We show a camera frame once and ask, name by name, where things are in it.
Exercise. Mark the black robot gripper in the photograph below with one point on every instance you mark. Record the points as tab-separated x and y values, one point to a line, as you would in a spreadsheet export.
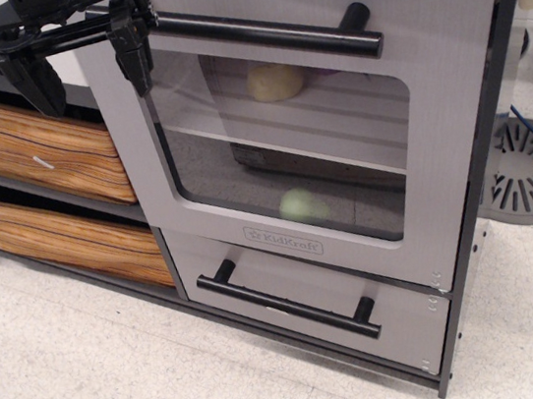
40	28

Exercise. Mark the grey toy oven door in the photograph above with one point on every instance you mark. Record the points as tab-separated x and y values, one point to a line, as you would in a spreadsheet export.
385	224

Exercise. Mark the black oven door handle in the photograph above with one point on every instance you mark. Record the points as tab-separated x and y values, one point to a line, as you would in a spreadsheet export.
348	39

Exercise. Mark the white oven shelf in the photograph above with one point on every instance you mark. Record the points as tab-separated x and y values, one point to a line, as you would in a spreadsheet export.
355	119

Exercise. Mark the grey lower oven drawer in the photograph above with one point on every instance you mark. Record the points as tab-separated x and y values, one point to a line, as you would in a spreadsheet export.
412	326

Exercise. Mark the upper wood-pattern storage bin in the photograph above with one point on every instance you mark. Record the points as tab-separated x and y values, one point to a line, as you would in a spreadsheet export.
66	155

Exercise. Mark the wood-pattern storage bin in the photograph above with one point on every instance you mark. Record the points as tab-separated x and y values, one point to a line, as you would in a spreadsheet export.
66	155
121	250

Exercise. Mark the yellow toy food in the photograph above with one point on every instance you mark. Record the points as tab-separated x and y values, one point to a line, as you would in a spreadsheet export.
274	82

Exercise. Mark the lower wood-pattern storage bin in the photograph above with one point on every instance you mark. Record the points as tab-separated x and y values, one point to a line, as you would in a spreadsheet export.
121	250

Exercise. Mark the green toy pear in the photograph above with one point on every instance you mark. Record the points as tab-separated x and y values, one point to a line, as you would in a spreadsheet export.
302	206

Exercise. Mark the grey slotted round base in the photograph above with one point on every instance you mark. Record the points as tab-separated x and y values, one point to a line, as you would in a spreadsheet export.
508	191

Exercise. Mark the black toy kitchen frame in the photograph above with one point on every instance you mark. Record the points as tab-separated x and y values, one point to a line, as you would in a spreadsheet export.
480	173

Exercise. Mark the black drawer handle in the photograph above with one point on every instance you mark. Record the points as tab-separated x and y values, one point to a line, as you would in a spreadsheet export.
357	323

